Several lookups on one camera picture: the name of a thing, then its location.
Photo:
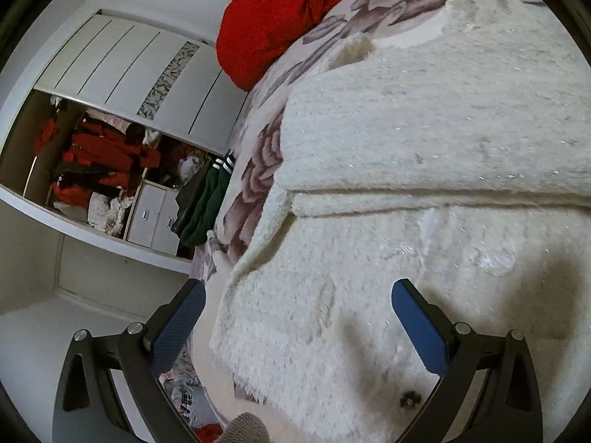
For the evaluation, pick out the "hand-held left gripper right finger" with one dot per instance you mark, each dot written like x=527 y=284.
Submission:
x=420 y=327

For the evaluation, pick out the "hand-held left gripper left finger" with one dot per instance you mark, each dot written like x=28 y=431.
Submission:
x=178 y=327

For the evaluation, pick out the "white fluffy coat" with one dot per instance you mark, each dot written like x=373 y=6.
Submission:
x=415 y=157

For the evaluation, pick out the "pile of pale folded clothes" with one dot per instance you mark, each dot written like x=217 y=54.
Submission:
x=108 y=210

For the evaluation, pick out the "red hanging clothes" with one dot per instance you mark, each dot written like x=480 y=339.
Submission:
x=101 y=150

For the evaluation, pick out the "printed cloth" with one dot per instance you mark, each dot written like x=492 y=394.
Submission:
x=187 y=394

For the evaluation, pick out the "red cloth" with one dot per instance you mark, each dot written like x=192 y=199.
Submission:
x=207 y=433

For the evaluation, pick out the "white drawer unit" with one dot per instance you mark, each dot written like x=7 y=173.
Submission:
x=152 y=217

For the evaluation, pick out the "grey knitted cloth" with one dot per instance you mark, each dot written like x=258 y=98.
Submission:
x=244 y=429

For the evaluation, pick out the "black garment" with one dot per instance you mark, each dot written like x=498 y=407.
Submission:
x=187 y=200

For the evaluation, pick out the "green garment with white stripes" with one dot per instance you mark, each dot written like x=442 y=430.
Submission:
x=205 y=198

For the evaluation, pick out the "floral bed sheet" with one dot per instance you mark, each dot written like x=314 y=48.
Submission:
x=263 y=147

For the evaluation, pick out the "white wardrobe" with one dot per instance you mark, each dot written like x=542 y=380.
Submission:
x=115 y=115

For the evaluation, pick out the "white sliding wardrobe door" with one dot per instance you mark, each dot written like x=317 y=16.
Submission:
x=129 y=74

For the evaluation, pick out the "red blanket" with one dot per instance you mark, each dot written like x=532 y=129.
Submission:
x=272 y=23

